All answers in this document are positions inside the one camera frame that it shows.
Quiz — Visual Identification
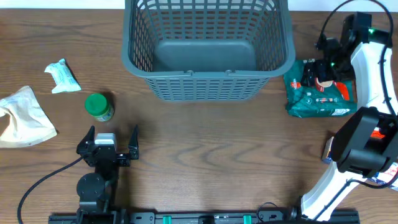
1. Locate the blue Kleenex tissue pack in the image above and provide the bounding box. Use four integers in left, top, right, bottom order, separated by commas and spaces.
321, 136, 397, 185

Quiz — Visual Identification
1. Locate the small white mint packet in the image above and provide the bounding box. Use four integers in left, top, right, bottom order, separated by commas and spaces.
44, 58, 81, 94

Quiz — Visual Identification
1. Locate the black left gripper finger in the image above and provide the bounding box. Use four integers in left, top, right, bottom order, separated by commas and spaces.
76, 126, 95, 155
127, 125, 139, 160

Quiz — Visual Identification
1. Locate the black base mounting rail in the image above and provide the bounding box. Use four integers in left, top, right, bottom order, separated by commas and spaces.
48, 210, 361, 224

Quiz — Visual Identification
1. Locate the green lid glass jar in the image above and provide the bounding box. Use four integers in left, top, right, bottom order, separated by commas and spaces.
85, 93, 114, 122

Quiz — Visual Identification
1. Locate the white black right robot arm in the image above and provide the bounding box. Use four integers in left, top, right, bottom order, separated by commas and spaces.
297, 12, 397, 222

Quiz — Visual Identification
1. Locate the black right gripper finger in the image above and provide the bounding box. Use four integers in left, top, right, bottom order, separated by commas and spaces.
300, 62, 315, 87
315, 60, 334, 83

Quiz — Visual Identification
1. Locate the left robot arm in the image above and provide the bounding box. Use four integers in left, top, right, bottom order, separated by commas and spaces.
76, 126, 139, 224

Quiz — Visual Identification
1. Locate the green coffee sachet bag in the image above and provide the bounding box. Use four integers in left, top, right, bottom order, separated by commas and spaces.
284, 59, 357, 118

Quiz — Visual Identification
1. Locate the grey plastic slotted basket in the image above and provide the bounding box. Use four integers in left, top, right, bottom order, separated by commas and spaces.
121, 0, 295, 101

